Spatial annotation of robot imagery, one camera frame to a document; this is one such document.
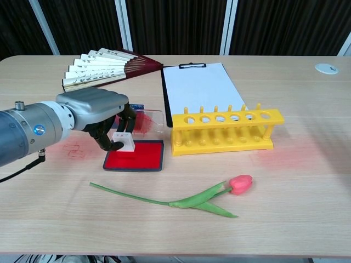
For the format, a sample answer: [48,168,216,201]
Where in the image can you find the black clipboard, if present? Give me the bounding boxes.
[160,62,251,128]

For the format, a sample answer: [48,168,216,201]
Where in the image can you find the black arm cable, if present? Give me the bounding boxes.
[0,148,47,184]

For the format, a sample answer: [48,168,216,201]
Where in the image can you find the white desk cable grommet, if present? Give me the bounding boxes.
[314,62,339,75]

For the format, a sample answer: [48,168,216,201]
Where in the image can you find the yellow test tube rack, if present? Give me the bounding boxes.
[170,103,286,158]

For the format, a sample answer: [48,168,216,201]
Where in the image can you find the white partition post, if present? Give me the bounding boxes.
[337,40,351,57]
[28,0,61,56]
[114,0,133,52]
[219,0,239,56]

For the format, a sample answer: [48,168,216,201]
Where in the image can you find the folding paper fan maroon ribs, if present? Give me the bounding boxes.
[61,48,164,95]

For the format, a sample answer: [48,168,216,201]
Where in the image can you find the artificial pink tulip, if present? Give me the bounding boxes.
[89,174,254,219]

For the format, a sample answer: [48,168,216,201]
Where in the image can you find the white stamp with red base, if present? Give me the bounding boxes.
[110,131,136,153]

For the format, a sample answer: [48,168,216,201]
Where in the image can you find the white paper sheet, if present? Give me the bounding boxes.
[162,63,250,122]

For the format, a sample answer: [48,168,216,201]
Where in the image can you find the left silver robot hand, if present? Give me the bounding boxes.
[55,87,137,152]

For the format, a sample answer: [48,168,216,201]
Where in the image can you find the red ink pad clear lid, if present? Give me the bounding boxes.
[103,108,166,173]

